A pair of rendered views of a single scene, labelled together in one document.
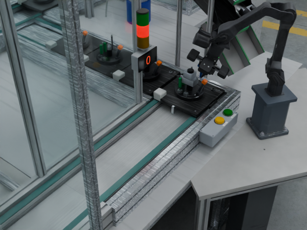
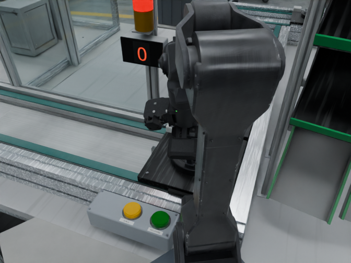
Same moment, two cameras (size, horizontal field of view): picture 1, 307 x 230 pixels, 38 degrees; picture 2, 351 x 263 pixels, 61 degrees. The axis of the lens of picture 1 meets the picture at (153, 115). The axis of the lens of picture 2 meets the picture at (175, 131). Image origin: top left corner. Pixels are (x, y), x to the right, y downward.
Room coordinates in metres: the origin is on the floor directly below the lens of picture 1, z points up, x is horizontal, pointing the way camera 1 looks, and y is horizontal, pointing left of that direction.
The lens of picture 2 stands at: (1.44, -0.72, 1.54)
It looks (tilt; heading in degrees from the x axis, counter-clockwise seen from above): 39 degrees down; 73
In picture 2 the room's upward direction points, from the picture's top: straight up
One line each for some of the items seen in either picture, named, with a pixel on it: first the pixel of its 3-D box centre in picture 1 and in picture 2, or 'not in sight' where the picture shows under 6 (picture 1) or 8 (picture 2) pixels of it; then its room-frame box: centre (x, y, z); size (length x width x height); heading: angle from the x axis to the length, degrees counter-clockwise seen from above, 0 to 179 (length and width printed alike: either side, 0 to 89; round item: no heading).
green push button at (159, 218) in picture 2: (227, 112); (160, 220); (1.52, -0.33, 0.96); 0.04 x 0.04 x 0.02
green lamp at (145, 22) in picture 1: (142, 18); not in sight; (1.59, 0.04, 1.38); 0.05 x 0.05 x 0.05
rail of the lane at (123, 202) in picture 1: (181, 146); (82, 183); (1.36, -0.12, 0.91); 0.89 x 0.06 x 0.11; 142
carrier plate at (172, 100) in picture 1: (189, 94); (195, 159); (1.67, -0.17, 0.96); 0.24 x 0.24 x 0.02; 52
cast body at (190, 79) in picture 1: (188, 75); not in sight; (1.67, -0.16, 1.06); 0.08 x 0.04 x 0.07; 52
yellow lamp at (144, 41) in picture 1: (143, 40); (143, 19); (1.59, 0.04, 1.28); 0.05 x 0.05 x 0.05
